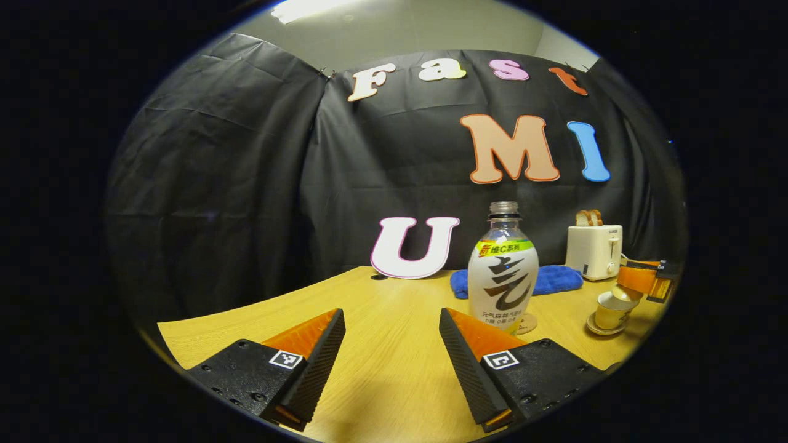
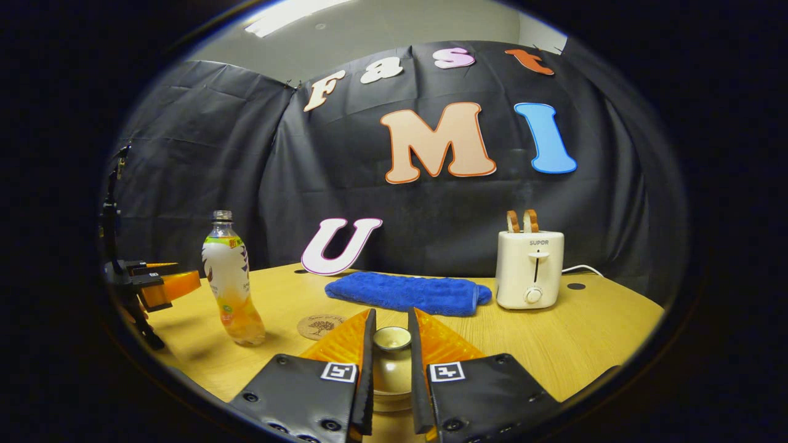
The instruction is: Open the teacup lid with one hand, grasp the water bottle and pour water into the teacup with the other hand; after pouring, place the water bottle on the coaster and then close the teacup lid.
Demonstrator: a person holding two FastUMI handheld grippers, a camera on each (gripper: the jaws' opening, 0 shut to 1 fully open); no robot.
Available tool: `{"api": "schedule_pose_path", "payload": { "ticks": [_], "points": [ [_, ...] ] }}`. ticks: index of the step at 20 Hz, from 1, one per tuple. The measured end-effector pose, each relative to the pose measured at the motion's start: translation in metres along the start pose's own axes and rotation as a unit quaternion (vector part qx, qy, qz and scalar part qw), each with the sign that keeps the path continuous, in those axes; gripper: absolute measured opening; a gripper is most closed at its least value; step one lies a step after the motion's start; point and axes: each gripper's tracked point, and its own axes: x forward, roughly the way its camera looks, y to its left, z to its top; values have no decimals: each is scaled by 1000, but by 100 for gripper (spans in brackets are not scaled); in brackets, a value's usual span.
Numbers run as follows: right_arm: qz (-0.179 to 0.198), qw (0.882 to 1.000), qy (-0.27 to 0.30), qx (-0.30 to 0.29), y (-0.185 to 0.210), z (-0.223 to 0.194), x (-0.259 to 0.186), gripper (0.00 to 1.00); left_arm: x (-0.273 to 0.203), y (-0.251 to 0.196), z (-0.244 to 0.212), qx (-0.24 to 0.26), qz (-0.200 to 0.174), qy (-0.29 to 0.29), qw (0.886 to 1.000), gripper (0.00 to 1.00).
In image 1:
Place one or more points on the cream ceramic saucer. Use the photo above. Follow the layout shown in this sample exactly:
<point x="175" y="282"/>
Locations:
<point x="597" y="329"/>

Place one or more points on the toast bread slice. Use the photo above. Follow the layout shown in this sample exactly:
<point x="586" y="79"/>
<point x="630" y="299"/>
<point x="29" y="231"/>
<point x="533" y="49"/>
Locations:
<point x="596" y="217"/>
<point x="582" y="218"/>

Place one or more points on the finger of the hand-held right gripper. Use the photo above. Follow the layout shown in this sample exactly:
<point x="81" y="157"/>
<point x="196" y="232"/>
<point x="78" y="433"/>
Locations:
<point x="637" y="278"/>

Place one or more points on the blue towel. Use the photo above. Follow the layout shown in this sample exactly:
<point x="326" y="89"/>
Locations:
<point x="557" y="280"/>

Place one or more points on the black backdrop cloth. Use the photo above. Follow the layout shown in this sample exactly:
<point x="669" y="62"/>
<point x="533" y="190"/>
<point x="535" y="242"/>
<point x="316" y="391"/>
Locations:
<point x="246" y="184"/>

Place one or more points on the cream toaster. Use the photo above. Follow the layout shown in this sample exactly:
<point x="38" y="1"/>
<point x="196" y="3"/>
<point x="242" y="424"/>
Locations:
<point x="591" y="252"/>

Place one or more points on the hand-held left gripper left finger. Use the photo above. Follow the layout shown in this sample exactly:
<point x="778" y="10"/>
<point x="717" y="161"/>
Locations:
<point x="320" y="363"/>

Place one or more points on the cream ceramic teacup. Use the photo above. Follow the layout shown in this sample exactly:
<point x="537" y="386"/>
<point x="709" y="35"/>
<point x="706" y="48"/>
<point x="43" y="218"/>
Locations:
<point x="609" y="317"/>

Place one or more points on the round cork coaster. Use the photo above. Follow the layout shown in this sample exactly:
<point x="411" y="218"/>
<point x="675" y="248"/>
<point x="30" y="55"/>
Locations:
<point x="529" y="324"/>

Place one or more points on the clear white-labelled water bottle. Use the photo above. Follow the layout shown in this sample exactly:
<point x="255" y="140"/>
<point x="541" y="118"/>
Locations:
<point x="503" y="277"/>

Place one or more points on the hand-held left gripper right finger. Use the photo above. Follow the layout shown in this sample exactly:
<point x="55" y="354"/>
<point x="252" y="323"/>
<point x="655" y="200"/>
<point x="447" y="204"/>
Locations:
<point x="468" y="369"/>

